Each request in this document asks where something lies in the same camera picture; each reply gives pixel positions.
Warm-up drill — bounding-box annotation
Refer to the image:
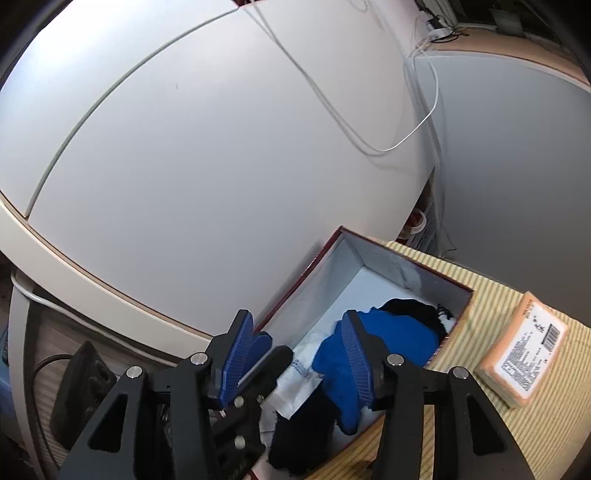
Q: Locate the white lamp cable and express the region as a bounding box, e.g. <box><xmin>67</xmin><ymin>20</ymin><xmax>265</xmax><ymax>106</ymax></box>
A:
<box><xmin>242</xmin><ymin>0</ymin><xmax>439</xmax><ymax>155</ymax></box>

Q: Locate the white cabinet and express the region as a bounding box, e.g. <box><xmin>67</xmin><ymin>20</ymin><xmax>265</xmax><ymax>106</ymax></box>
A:
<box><xmin>0</xmin><ymin>0</ymin><xmax>437</xmax><ymax>361</ymax></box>

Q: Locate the thick white cable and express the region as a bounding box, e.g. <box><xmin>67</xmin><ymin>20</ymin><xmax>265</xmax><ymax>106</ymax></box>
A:
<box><xmin>11</xmin><ymin>272</ymin><xmax>63</xmax><ymax>311</ymax></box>

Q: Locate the white power strip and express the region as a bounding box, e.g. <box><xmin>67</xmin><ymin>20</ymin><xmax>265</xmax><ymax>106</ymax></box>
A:
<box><xmin>425</xmin><ymin>18</ymin><xmax>455</xmax><ymax>43</ymax></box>

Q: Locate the black corded device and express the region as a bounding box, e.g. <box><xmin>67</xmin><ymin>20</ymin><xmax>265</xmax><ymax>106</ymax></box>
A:
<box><xmin>32</xmin><ymin>342</ymin><xmax>118</xmax><ymax>450</ymax></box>

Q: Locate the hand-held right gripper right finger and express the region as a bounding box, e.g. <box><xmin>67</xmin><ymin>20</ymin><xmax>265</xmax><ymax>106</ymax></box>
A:
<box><xmin>339</xmin><ymin>310</ymin><xmax>536</xmax><ymax>480</ymax></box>

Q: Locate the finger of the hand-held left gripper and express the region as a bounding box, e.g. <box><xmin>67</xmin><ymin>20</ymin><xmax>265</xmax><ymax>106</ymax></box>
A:
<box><xmin>252</xmin><ymin>331</ymin><xmax>274</xmax><ymax>365</ymax></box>
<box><xmin>210</xmin><ymin>345</ymin><xmax>295</xmax><ymax>480</ymax></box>

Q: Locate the black knit cloth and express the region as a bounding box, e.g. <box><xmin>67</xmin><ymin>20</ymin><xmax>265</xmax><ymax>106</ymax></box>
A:
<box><xmin>379</xmin><ymin>298</ymin><xmax>455</xmax><ymax>344</ymax></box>

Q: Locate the white power strip cable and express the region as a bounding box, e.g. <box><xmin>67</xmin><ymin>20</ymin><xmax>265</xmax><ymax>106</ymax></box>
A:
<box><xmin>404</xmin><ymin>28</ymin><xmax>458</xmax><ymax>259</ymax></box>

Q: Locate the wooden windowsill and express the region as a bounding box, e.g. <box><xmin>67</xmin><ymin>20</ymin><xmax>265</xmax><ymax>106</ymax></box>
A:
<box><xmin>416</xmin><ymin>21</ymin><xmax>591</xmax><ymax>93</ymax></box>

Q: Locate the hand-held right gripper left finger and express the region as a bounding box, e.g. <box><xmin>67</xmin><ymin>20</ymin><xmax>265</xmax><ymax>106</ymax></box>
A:
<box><xmin>58</xmin><ymin>309</ymin><xmax>256</xmax><ymax>480</ymax></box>

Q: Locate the blue fleece cloth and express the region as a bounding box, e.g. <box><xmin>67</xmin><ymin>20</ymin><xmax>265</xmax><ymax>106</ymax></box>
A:
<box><xmin>311</xmin><ymin>308</ymin><xmax>440</xmax><ymax>435</ymax></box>

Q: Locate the orange wrapped packet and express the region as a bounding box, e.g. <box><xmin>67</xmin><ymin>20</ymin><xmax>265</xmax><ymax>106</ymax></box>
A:
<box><xmin>475</xmin><ymin>291</ymin><xmax>570</xmax><ymax>409</ymax></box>

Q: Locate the white plastic packet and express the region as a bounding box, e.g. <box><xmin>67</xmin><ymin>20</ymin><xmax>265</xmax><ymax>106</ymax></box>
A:
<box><xmin>259</xmin><ymin>323</ymin><xmax>342</xmax><ymax>432</ymax></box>

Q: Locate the red and white container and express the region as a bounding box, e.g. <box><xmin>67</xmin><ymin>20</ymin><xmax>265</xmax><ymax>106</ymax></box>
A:
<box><xmin>399</xmin><ymin>208</ymin><xmax>428</xmax><ymax>241</ymax></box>

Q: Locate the dark red cardboard box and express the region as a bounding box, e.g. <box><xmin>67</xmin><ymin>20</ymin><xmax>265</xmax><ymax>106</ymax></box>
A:
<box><xmin>249</xmin><ymin>225</ymin><xmax>475</xmax><ymax>480</ymax></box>

